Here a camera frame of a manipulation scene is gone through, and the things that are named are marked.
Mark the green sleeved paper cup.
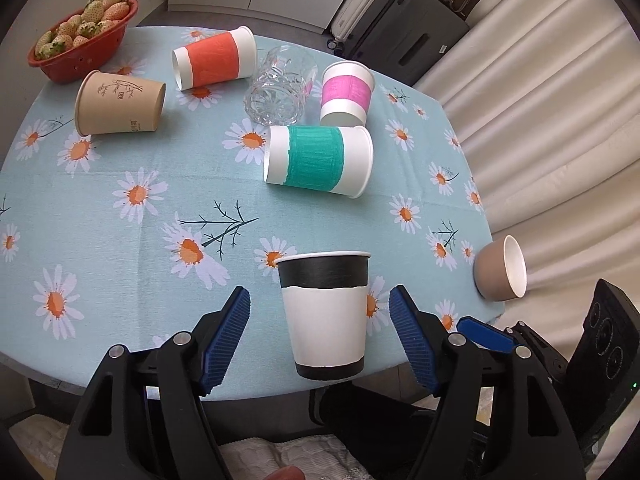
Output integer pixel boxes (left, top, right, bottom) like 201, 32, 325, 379
264, 125, 374, 198

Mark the dark grey suitcase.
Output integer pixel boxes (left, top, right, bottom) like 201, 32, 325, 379
340, 0, 469, 86

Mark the red sleeved paper cup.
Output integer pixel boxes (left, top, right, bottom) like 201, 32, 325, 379
172, 26, 257, 91

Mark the daisy print blue tablecloth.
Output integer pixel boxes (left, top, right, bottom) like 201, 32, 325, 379
1, 27, 504, 400

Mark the pink sleeved paper cup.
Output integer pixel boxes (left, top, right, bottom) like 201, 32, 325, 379
320, 61, 375, 127

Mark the clear glass tumbler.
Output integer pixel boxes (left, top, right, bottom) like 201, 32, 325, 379
243, 44, 318, 126

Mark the red bowl of strawberries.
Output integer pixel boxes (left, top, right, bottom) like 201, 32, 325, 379
27, 0, 139, 84

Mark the beige ceramic cup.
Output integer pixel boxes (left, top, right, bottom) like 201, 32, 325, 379
473, 235, 527, 301

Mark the brown kraft paper cup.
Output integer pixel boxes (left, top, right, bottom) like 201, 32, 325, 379
75, 70, 166, 136

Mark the cream curtain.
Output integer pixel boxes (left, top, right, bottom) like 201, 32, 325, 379
416, 0, 639, 356

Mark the black banded white paper cup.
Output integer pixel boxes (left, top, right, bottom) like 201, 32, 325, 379
274, 252, 371, 382

